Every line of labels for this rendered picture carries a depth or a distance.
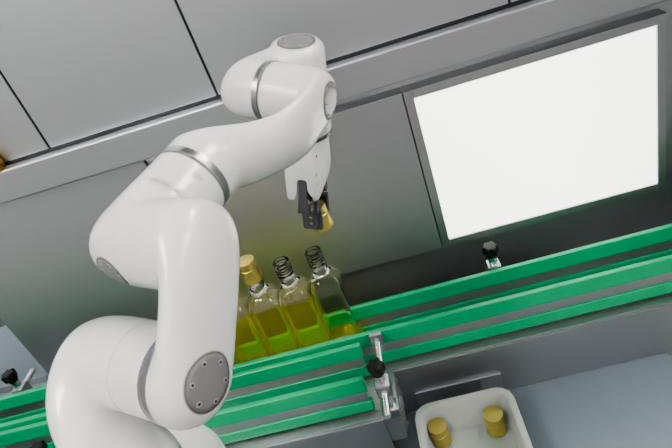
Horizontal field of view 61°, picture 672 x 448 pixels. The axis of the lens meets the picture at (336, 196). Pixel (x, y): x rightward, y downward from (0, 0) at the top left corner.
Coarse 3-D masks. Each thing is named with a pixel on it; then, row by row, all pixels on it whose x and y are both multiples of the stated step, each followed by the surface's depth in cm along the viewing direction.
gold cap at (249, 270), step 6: (240, 258) 97; (246, 258) 96; (252, 258) 96; (240, 264) 96; (246, 264) 95; (252, 264) 96; (240, 270) 95; (246, 270) 95; (252, 270) 96; (258, 270) 97; (246, 276) 96; (252, 276) 96; (258, 276) 97; (246, 282) 97; (252, 282) 97; (258, 282) 97
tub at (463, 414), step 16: (448, 400) 99; (464, 400) 99; (480, 400) 99; (496, 400) 99; (512, 400) 96; (416, 416) 99; (432, 416) 100; (448, 416) 100; (464, 416) 100; (480, 416) 100; (512, 416) 95; (464, 432) 101; (480, 432) 100; (512, 432) 98
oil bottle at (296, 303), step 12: (300, 276) 100; (288, 288) 98; (300, 288) 98; (288, 300) 98; (300, 300) 98; (312, 300) 99; (288, 312) 99; (300, 312) 99; (312, 312) 99; (300, 324) 101; (312, 324) 101; (300, 336) 102; (312, 336) 102; (324, 336) 102
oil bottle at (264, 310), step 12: (276, 288) 101; (252, 300) 98; (264, 300) 98; (276, 300) 99; (252, 312) 99; (264, 312) 99; (276, 312) 99; (264, 324) 100; (276, 324) 101; (288, 324) 102; (264, 336) 102; (276, 336) 102; (288, 336) 102; (276, 348) 104; (288, 348) 104
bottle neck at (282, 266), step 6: (276, 258) 97; (282, 258) 97; (276, 264) 97; (282, 264) 95; (288, 264) 96; (276, 270) 96; (282, 270) 96; (288, 270) 96; (282, 276) 96; (288, 276) 97; (294, 276) 98; (282, 282) 97; (288, 282) 97; (294, 282) 98
